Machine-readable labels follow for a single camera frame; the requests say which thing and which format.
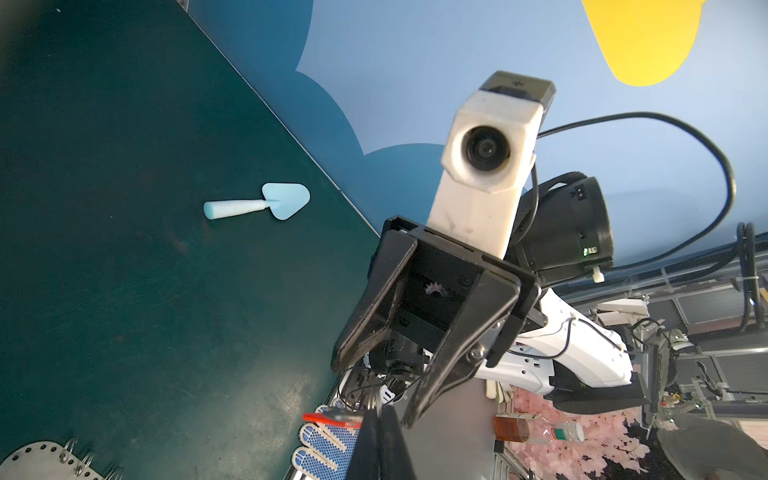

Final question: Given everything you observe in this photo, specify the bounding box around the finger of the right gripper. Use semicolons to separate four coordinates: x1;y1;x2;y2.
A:
401;271;520;429
331;231;418;373

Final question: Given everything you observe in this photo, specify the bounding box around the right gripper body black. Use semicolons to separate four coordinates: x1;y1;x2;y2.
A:
371;216;542;366

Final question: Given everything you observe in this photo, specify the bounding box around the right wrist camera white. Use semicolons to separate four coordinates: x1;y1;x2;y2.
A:
427;70;556;258

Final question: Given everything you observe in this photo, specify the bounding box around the light blue toy shovel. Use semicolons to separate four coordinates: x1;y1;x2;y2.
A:
203;183;311;221

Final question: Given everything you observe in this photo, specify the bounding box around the plastic bottle brown liquid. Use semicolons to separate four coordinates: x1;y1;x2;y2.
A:
493;413;586;445

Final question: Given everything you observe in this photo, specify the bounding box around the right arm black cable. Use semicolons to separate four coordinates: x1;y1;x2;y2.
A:
527;111;738;277

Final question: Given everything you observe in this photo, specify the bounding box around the blue dotted work glove left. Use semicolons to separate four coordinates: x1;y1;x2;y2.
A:
289;398;360;479

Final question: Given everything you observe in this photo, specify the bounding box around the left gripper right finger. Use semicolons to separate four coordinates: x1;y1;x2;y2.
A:
379;405;416;480

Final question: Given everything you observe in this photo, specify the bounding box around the key with red tag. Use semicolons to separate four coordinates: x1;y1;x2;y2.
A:
302;410;363;429

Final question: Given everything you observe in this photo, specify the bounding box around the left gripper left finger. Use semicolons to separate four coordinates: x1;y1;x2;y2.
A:
345;409;383;480

